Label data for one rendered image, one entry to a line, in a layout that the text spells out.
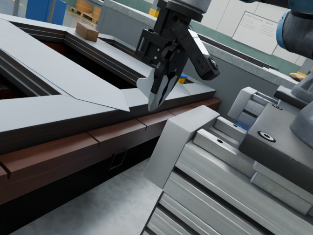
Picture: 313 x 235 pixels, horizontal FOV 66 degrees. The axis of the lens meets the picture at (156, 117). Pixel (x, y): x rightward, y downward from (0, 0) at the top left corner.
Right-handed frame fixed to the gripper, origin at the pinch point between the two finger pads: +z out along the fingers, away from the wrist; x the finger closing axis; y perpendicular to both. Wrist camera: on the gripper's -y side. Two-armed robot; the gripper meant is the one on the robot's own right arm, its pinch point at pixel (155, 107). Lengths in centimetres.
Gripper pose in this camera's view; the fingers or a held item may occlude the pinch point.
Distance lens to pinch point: 51.5
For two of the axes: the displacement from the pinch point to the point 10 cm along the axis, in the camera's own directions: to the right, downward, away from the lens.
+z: -3.7, 8.5, 3.7
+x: -5.1, 1.5, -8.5
